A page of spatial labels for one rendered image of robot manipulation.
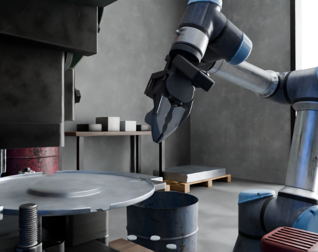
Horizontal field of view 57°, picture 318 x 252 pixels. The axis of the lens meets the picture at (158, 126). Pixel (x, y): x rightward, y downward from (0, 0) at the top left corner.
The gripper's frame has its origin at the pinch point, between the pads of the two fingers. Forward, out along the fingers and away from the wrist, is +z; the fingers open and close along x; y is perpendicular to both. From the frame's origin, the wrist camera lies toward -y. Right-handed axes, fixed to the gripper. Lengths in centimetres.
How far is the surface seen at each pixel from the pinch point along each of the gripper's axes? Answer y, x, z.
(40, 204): -7.7, 18.4, 17.5
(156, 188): -3.2, -1.4, 9.7
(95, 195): -6.7, 11.0, 14.2
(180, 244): 72, -78, 29
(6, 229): -9.3, 21.3, 21.1
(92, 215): -3.9, 9.0, 17.4
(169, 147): 405, -276, -84
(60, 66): -7.7, 23.7, -0.6
